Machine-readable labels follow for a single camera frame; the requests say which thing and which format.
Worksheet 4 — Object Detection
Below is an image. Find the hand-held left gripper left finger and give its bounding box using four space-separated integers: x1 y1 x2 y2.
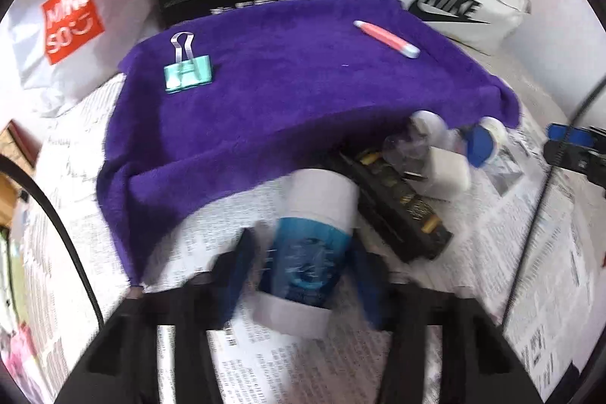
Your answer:
54 228 266 404

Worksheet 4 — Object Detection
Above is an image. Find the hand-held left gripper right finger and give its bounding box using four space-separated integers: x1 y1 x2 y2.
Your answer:
350 243 545 404

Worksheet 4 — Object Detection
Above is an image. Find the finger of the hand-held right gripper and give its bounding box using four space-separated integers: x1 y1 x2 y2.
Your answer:
569 126 606 150
544 123 606 172

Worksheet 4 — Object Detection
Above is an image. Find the blue and white tube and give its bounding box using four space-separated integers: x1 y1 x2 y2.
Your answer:
251 168 361 338

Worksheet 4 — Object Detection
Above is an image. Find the black and gold bar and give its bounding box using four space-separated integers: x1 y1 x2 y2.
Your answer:
355 151 446 237

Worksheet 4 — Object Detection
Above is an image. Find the white wall charger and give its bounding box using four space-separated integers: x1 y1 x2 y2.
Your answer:
402 146 472 202

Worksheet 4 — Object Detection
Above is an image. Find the blue round container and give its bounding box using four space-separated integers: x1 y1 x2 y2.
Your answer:
466 116 509 170

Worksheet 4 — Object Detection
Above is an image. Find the clear plastic bottle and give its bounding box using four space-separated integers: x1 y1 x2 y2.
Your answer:
381 111 467 170

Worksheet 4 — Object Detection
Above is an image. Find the pink and white pen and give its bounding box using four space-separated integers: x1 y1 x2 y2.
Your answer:
353 20 421 59

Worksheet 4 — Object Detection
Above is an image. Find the purple towel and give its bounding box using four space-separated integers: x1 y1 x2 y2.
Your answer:
96 0 523 289

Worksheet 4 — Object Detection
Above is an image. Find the teal binder clip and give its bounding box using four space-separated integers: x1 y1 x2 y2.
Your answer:
163 32 216 94

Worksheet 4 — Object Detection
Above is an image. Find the thick black cable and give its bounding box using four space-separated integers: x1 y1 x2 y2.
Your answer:
0 155 105 329

